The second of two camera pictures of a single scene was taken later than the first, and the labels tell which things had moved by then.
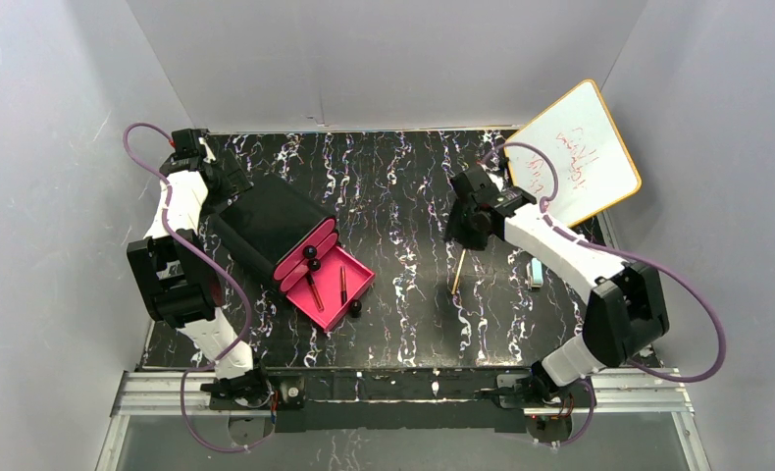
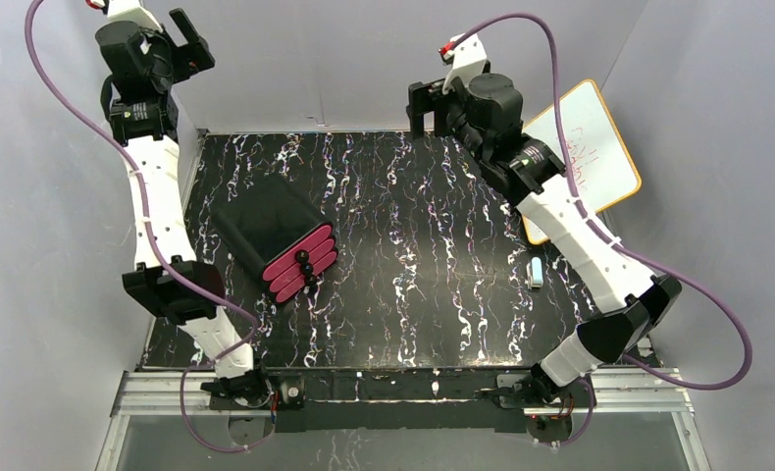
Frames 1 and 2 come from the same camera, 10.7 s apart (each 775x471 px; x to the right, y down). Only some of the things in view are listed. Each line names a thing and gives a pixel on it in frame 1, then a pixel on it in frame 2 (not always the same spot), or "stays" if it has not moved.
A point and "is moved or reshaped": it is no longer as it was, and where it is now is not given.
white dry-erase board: [594, 169] stays
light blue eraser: [537, 273] stays
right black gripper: [462, 221] -> [423, 103]
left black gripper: [230, 180] -> [188, 46]
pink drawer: [328, 280] is moved or reshaped
